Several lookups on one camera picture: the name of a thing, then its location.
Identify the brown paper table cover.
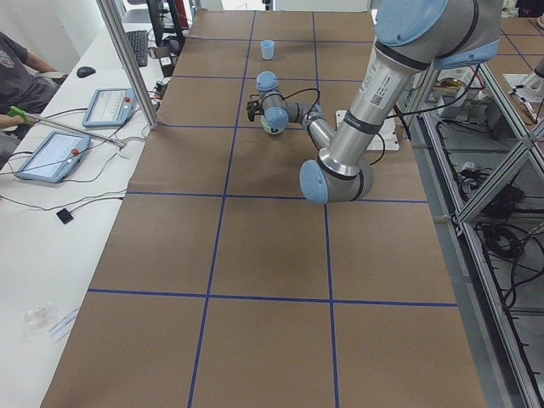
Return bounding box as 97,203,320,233
43,12,486,407

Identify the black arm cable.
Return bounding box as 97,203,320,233
281,88,386,165

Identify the black computer mouse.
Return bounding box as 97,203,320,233
76,66,96,78

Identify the seated person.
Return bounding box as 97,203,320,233
1,33,66,164

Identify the aluminium frame post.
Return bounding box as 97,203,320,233
96,0,158,130

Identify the mint green bowl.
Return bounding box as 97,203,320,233
261,116,285,135

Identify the aluminium side frame rack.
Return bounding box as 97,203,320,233
418,16,544,408

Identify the small black square device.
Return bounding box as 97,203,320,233
56,208,74,224

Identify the green handled grabber stick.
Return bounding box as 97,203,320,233
8,105,126,149

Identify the near teach pendant tablet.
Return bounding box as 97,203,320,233
14,131,91,184

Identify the clear plastic bag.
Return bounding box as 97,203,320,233
21,301,57,340

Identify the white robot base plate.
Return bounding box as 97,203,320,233
335,110,401,153

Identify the black keyboard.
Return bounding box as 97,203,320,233
126,30,148,67

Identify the light blue plastic cup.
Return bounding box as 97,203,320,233
260,39,275,60

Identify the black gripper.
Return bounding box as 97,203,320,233
253,100,264,117

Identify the far teach pendant tablet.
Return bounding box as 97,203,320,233
82,88,137,128

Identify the teach pendant tablet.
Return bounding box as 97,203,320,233
14,131,91,184
82,88,137,128

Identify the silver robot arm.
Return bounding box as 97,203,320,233
246,1,502,204

